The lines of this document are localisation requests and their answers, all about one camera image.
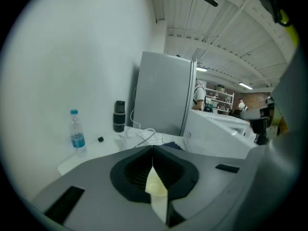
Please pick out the black thermos bottle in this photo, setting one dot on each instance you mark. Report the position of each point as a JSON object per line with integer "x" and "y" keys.
{"x": 119, "y": 117}

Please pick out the person's grey shirt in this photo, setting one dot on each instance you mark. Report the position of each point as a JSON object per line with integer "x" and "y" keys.
{"x": 284, "y": 153}

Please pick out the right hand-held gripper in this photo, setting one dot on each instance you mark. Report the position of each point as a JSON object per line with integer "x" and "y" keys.
{"x": 261, "y": 129}

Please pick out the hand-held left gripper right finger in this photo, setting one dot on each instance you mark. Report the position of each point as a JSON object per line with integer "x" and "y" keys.
{"x": 207, "y": 177}

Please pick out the grey refrigerator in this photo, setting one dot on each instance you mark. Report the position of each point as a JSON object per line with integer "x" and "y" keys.
{"x": 163, "y": 93}

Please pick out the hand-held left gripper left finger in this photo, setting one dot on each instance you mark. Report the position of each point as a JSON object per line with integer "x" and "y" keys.
{"x": 96, "y": 182}

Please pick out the long ceiling light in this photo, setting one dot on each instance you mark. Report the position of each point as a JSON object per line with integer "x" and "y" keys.
{"x": 245, "y": 85}
{"x": 201, "y": 69}

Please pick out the white box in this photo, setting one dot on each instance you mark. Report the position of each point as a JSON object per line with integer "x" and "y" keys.
{"x": 211, "y": 133}

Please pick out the small black cap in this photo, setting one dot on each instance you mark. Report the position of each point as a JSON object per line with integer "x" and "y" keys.
{"x": 100, "y": 139}

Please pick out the white shelving unit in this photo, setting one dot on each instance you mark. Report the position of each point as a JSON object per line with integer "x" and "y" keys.
{"x": 222, "y": 97}

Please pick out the clear plastic water bottle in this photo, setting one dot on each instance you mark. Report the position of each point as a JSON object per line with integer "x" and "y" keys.
{"x": 78, "y": 138}

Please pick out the dark blue flat object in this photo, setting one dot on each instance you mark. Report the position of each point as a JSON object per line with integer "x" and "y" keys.
{"x": 172, "y": 145}

